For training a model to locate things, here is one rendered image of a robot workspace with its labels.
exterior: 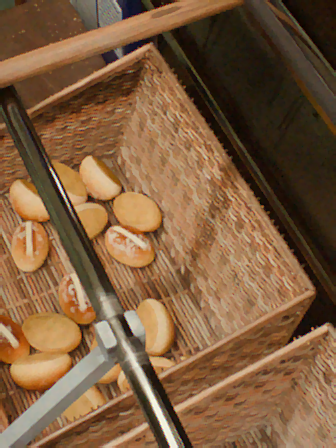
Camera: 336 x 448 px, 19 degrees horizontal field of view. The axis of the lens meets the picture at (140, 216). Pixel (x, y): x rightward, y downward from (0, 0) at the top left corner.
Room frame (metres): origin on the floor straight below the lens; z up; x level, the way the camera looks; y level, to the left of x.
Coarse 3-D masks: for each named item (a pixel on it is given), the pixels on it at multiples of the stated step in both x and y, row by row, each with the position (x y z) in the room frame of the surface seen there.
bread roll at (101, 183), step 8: (88, 160) 1.11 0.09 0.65; (96, 160) 1.11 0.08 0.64; (80, 168) 1.10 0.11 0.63; (88, 168) 1.09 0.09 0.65; (96, 168) 1.09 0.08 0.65; (104, 168) 1.10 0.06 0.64; (80, 176) 1.09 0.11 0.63; (88, 176) 1.08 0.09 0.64; (96, 176) 1.07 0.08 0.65; (104, 176) 1.07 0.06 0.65; (112, 176) 1.08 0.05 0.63; (88, 184) 1.07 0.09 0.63; (96, 184) 1.06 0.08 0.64; (104, 184) 1.06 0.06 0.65; (112, 184) 1.06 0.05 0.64; (120, 184) 1.07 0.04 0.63; (88, 192) 1.06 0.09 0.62; (96, 192) 1.05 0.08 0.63; (104, 192) 1.05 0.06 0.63; (112, 192) 1.05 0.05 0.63; (104, 200) 1.05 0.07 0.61
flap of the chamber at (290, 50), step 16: (256, 0) 0.70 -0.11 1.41; (304, 0) 0.70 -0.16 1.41; (320, 0) 0.71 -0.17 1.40; (256, 16) 0.70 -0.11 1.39; (272, 16) 0.68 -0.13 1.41; (320, 16) 0.68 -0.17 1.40; (272, 32) 0.67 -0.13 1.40; (288, 48) 0.64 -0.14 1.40; (304, 64) 0.62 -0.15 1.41; (304, 80) 0.61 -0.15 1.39; (320, 80) 0.60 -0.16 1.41; (320, 96) 0.59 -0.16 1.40
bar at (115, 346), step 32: (0, 96) 0.80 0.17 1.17; (32, 128) 0.75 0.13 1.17; (32, 160) 0.70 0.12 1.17; (64, 192) 0.65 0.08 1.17; (64, 224) 0.61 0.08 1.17; (96, 256) 0.57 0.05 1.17; (96, 288) 0.53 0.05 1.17; (128, 320) 0.49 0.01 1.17; (96, 352) 0.47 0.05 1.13; (128, 352) 0.45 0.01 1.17; (64, 384) 0.46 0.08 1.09; (160, 384) 0.42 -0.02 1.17; (32, 416) 0.44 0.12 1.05; (160, 416) 0.38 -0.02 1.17
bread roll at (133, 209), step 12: (132, 192) 1.04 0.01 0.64; (120, 204) 1.02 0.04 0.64; (132, 204) 1.01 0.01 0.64; (144, 204) 1.01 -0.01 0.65; (156, 204) 1.01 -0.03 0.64; (120, 216) 1.00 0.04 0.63; (132, 216) 0.99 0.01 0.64; (144, 216) 0.98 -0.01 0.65; (156, 216) 0.98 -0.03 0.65; (144, 228) 0.97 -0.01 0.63; (156, 228) 0.97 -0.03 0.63
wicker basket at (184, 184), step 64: (128, 64) 1.18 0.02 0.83; (0, 128) 1.08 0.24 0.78; (64, 128) 1.13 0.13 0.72; (128, 128) 1.17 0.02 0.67; (192, 128) 1.03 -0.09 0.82; (0, 192) 1.07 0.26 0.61; (192, 192) 0.97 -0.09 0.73; (0, 256) 0.94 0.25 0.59; (64, 256) 0.94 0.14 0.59; (192, 256) 0.91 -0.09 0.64; (256, 256) 0.81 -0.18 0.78; (192, 320) 0.81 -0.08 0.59; (256, 320) 0.67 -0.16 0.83; (192, 384) 0.63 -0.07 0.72
